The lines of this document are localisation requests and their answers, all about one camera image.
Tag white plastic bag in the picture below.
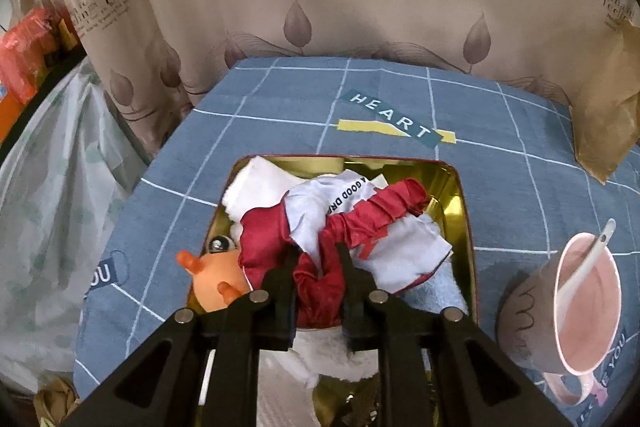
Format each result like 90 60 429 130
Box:
0 59 151 393

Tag brown crumpled bag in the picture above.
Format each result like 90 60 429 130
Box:
32 374 81 427

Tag black gold patterned cloth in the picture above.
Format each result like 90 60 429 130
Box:
312 377 383 427

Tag orange packets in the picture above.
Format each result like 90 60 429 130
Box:
0 7 58 105

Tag red and white cloth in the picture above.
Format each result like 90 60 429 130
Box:
239 174 453 330

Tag white fluffy cuff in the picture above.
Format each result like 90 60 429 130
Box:
260 327 383 390

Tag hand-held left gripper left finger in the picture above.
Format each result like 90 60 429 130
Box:
60 243 301 427

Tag white spoon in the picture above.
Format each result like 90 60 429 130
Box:
552 218 617 348

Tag white towel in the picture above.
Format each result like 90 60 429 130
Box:
222 157 308 225

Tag beige leaf print curtain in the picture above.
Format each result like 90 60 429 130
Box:
30 0 640 158

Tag kraft paper snack pouch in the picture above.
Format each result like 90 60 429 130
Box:
570 19 640 185

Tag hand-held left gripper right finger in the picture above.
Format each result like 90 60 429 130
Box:
336 242 573 427

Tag light blue fluffy sock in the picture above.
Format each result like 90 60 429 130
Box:
400 277 468 323

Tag gold tin box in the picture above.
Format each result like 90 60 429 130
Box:
186 153 478 427

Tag pink mug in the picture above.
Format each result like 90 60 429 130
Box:
495 232 623 405

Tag orange plush toy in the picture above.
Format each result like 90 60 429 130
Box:
176 234 251 313

